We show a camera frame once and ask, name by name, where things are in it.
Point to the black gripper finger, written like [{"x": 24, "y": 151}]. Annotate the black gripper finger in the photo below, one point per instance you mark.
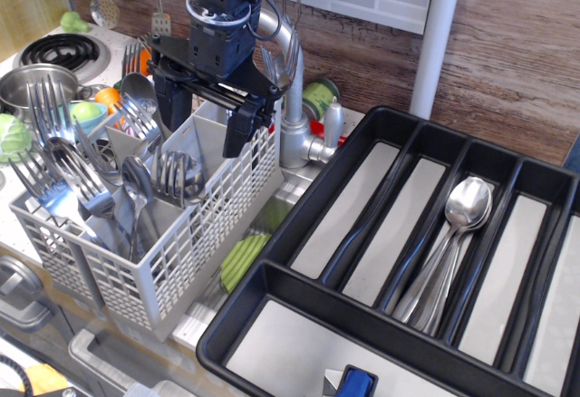
[
  {"x": 244, "y": 122},
  {"x": 174, "y": 99}
]

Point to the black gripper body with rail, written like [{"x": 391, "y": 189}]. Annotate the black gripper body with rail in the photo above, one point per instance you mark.
[{"x": 216, "y": 62}]

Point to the big steel spoon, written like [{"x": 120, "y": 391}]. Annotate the big steel spoon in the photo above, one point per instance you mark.
[{"x": 177, "y": 178}]

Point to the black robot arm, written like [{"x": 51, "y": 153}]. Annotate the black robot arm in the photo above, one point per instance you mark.
[{"x": 220, "y": 12}]

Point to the steel spoon in basket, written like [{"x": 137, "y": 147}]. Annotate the steel spoon in basket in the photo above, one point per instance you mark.
[{"x": 138, "y": 88}]

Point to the grey plastic cutlery basket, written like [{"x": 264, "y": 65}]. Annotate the grey plastic cutlery basket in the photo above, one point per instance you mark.
[{"x": 184, "y": 246}]

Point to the black cutlery tray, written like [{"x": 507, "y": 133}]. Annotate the black cutlery tray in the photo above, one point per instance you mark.
[{"x": 320, "y": 296}]

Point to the silver toy faucet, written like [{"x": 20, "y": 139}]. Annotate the silver toy faucet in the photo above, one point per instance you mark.
[{"x": 298, "y": 145}]

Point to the steel forks at faucet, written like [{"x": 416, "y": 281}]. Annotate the steel forks at faucet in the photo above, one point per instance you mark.
[{"x": 280, "y": 69}]

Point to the orange toy carrot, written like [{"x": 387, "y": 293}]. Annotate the orange toy carrot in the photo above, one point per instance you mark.
[{"x": 109, "y": 97}]

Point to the hanging small spatula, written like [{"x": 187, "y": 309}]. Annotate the hanging small spatula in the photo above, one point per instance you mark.
[{"x": 160, "y": 20}]

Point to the green toy can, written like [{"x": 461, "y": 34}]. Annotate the green toy can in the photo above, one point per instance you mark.
[{"x": 317, "y": 96}]

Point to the green ball in bowl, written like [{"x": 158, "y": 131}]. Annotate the green ball in bowl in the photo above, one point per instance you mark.
[{"x": 87, "y": 112}]

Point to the hanging skimmer ladle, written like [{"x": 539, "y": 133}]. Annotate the hanging skimmer ladle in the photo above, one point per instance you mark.
[{"x": 105, "y": 13}]

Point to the black stove burner coil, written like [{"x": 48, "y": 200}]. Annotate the black stove burner coil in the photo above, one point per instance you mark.
[{"x": 70, "y": 51}]

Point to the steel fork front middle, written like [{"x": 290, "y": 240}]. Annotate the steel fork front middle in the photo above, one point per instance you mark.
[{"x": 88, "y": 188}]

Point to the steel fork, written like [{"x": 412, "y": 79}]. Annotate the steel fork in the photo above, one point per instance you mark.
[
  {"x": 49, "y": 110},
  {"x": 88, "y": 188},
  {"x": 48, "y": 189}
]

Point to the steel fork far left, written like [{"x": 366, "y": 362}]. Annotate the steel fork far left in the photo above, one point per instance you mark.
[{"x": 49, "y": 110}]

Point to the green toy broccoli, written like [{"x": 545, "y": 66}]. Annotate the green toy broccoli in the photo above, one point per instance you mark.
[{"x": 71, "y": 23}]

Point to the green striped toy vegetable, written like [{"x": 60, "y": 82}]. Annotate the green striped toy vegetable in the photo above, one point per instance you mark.
[{"x": 239, "y": 260}]

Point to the steel fork front left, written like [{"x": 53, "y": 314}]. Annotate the steel fork front left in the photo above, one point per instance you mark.
[{"x": 48, "y": 189}]

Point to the steel pot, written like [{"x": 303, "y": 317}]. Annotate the steel pot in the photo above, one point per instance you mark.
[{"x": 38, "y": 78}]

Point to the green toy cabbage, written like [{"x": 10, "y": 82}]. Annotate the green toy cabbage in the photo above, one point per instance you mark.
[{"x": 16, "y": 139}]

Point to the stack of steel spoons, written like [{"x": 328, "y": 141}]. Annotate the stack of steel spoons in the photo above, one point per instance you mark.
[{"x": 467, "y": 208}]

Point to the blue object at bottom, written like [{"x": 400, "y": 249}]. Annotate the blue object at bottom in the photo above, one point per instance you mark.
[{"x": 351, "y": 381}]

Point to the yellow toy at bottom left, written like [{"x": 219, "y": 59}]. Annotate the yellow toy at bottom left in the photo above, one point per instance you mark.
[{"x": 44, "y": 378}]

